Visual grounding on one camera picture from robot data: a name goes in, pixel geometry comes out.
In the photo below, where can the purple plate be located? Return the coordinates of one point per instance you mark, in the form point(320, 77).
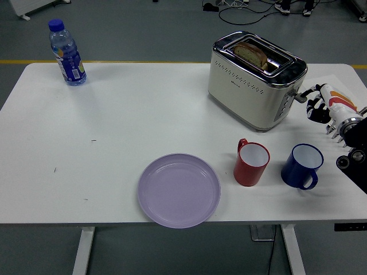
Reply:
point(179, 190)

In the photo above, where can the white furniture base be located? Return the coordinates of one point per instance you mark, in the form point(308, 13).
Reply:
point(31, 5)

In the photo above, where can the grey toaster lever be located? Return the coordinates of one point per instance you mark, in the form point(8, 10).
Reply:
point(301, 98)

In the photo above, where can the person's foot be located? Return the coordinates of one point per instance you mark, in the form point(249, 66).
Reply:
point(283, 8)
point(308, 11)

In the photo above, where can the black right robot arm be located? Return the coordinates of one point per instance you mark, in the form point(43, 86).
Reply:
point(358, 134)

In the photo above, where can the red mug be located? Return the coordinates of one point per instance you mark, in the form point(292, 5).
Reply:
point(248, 174)

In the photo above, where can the white table leg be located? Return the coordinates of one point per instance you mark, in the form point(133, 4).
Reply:
point(83, 252)
point(294, 252)

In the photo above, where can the bread slice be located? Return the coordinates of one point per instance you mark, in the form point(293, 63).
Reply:
point(249, 53)

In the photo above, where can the silver toast rack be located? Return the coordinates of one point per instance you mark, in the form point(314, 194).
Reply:
point(341, 139)

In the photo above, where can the clear water bottle blue cap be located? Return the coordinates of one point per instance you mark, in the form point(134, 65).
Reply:
point(68, 57)

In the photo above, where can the cream and chrome toaster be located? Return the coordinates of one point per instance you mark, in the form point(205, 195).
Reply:
point(243, 94)

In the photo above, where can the blue mug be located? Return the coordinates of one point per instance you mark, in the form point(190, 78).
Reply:
point(294, 173)

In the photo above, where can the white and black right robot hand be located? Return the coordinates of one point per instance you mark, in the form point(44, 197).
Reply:
point(335, 106)

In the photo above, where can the grey metal bracket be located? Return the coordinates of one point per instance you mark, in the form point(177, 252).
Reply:
point(261, 233)

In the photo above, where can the white equipment frame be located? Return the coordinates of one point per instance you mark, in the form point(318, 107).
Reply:
point(362, 15)

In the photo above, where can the black table control panel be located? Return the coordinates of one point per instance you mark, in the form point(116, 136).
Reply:
point(349, 227)

